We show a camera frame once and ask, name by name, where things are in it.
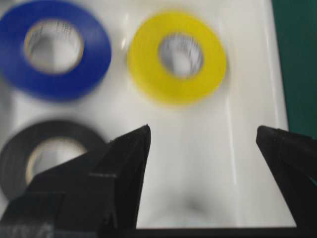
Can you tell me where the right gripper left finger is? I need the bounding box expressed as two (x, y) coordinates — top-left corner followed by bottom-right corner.
(0, 125), (151, 238)

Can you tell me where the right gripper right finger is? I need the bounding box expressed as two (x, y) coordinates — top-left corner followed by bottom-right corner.
(256, 125), (317, 228)

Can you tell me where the black tape roll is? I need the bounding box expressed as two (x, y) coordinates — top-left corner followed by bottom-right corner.
(0, 119), (106, 200)

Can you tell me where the yellow tape roll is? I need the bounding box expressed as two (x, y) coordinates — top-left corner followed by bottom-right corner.
(127, 10), (227, 105)

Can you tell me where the blue tape roll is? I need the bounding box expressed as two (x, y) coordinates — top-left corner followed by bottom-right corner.
(0, 0), (111, 102)

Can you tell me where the white plastic tray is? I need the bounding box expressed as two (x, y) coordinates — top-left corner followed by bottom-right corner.
(0, 0), (295, 228)

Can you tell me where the green table cloth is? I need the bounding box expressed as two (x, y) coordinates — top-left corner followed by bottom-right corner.
(272, 0), (317, 138)

